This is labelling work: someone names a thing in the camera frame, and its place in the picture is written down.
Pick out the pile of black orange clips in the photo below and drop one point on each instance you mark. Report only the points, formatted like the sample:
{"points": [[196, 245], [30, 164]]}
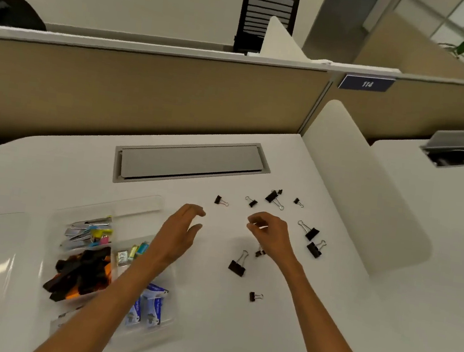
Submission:
{"points": [[80, 273]]}

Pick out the black mesh office chair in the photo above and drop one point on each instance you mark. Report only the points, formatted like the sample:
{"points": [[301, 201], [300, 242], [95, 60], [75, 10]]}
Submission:
{"points": [[269, 9]]}

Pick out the pile of coloured clips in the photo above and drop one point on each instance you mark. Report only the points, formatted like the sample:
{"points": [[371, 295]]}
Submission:
{"points": [[90, 230]]}

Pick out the blue number sign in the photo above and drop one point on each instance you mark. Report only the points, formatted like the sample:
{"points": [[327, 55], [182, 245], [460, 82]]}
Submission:
{"points": [[366, 84]]}

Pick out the person's right forearm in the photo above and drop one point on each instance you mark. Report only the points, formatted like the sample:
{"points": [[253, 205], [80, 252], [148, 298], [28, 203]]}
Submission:
{"points": [[322, 332]]}

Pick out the person's left thumb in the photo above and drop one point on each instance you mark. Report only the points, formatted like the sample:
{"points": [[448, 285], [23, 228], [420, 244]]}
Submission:
{"points": [[194, 230]]}

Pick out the person's left hand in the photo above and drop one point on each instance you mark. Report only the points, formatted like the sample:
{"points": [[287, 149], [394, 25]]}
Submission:
{"points": [[173, 238]]}

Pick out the clear plastic organizer tray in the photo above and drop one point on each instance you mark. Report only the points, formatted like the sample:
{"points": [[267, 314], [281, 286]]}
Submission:
{"points": [[164, 283]]}

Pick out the small yellow box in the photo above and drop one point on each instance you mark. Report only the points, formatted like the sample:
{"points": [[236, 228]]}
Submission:
{"points": [[133, 252]]}

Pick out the beige desk partition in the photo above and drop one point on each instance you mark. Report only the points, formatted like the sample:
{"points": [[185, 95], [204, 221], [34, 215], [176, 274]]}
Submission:
{"points": [[141, 91]]}

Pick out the white rounded side divider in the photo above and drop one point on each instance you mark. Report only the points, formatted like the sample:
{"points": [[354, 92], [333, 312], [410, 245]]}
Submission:
{"points": [[361, 185]]}

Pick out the blue white glue packet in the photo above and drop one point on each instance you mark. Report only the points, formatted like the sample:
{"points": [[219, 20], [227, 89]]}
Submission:
{"points": [[134, 310], [153, 305]]}

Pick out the black padded office chair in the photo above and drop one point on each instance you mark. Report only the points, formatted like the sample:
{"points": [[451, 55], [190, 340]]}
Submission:
{"points": [[11, 11]]}

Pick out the white pointed desk divider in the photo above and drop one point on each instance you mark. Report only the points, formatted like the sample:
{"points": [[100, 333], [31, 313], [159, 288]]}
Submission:
{"points": [[280, 40]]}

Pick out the small blue box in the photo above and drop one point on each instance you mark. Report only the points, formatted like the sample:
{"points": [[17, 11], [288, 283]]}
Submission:
{"points": [[143, 248]]}

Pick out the large black binder clip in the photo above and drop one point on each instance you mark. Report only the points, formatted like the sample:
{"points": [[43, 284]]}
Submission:
{"points": [[237, 268], [272, 197], [314, 249], [312, 233]]}

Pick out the person's right thumb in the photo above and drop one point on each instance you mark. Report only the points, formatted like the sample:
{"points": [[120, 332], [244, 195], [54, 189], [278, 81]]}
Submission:
{"points": [[256, 227]]}

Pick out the person's right hand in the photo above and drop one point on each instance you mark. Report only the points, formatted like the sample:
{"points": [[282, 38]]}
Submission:
{"points": [[277, 240]]}

